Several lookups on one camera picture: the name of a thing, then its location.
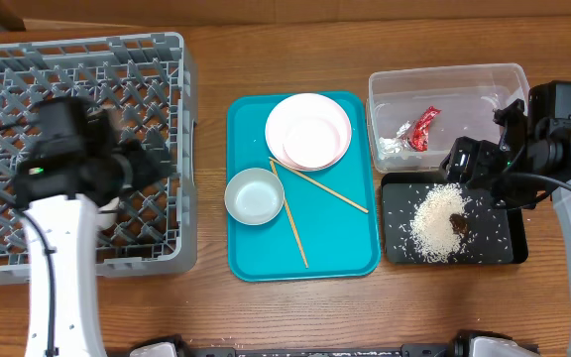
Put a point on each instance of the large white plate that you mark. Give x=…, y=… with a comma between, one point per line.
x=303, y=106

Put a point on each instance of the teal plastic tray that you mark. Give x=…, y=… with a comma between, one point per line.
x=338, y=239

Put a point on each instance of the black tray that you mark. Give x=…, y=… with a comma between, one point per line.
x=493, y=238

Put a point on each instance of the wooden chopstick upper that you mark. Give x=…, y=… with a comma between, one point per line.
x=320, y=185

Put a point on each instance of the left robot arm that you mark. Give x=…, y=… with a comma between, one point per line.
x=79, y=165

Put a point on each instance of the wooden chopstick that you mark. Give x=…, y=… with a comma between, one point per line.
x=290, y=219
x=320, y=185

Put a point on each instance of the grey shallow bowl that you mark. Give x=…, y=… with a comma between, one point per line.
x=254, y=196

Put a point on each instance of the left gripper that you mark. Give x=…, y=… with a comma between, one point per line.
x=140, y=173

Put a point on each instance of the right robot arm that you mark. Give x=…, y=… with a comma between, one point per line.
x=530, y=163

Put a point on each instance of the clear plastic bin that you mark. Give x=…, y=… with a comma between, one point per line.
x=466, y=97

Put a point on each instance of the red snack wrapper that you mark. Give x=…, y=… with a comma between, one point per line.
x=411, y=136

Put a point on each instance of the wooden chopstick lower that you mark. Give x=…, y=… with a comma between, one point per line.
x=290, y=219

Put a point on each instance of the brown food scrap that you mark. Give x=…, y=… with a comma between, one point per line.
x=459, y=224

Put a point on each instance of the white cup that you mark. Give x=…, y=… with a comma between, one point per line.
x=106, y=215

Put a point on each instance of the small white plate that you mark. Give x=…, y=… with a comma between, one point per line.
x=312, y=143

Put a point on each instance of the pile of rice grains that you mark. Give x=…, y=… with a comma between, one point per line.
x=434, y=228

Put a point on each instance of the grey dishwasher rack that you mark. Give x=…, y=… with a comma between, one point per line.
x=150, y=80

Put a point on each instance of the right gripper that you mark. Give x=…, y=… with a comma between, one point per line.
x=469, y=162

